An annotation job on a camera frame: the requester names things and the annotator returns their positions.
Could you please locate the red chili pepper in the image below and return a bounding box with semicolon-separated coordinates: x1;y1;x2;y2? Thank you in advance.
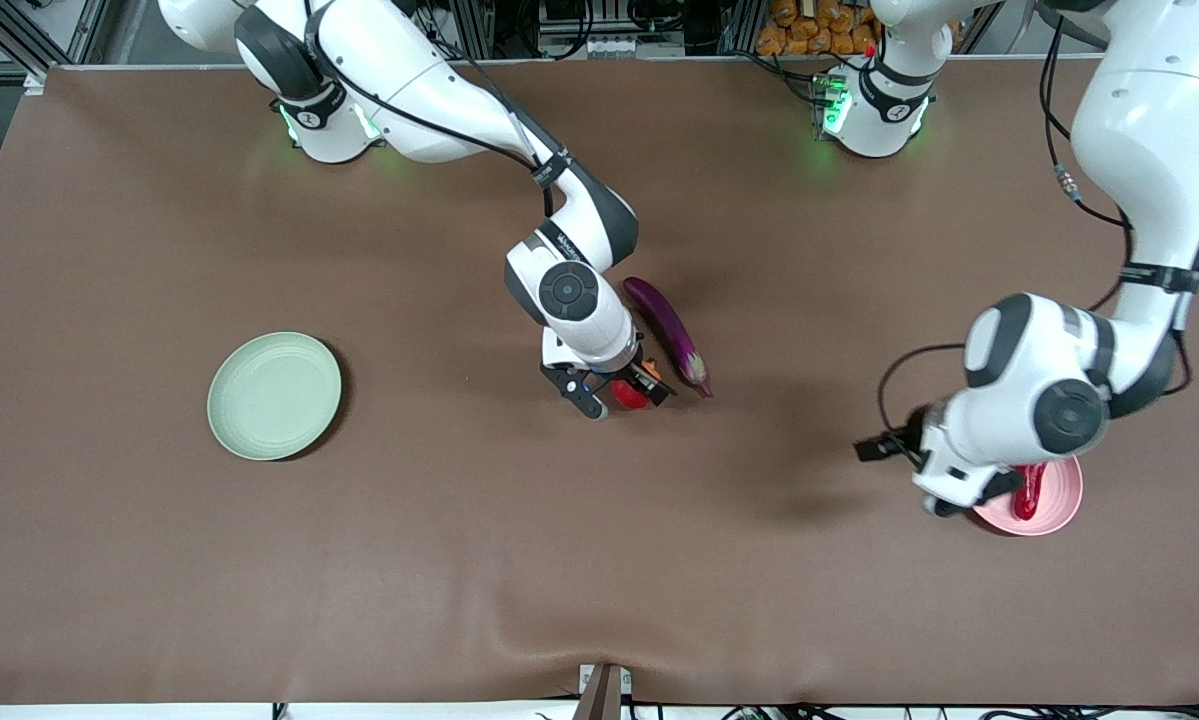
1012;462;1050;522

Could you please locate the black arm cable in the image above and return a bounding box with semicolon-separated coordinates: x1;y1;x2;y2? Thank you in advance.
299;0;560;219
877;15;1199;446

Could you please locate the purple eggplant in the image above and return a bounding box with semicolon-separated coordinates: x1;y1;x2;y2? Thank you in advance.
623;277;714;399

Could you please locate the pale green round plate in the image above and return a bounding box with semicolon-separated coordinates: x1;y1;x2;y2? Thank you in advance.
207;332;343;462

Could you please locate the red pomegranate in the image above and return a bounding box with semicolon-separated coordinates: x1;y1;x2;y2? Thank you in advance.
612;362;658;411

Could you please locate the white power strip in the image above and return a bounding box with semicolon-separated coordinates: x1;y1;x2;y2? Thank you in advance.
542;35;687;61

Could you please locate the brown table cloth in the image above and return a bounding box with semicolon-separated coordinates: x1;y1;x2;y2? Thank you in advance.
0;58;1199;706

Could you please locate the orange round items pile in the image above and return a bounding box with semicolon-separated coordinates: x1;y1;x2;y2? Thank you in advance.
756;0;880;57

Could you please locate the pink round plate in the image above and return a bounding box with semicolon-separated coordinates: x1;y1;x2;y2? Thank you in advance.
971;455;1084;537

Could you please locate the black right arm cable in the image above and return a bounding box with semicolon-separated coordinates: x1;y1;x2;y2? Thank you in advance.
299;0;560;219

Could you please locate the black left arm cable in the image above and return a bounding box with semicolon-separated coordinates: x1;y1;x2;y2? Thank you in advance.
877;15;1199;446

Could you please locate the grey rounded background object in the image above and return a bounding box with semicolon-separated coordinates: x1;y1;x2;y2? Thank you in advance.
1034;0;1105;46

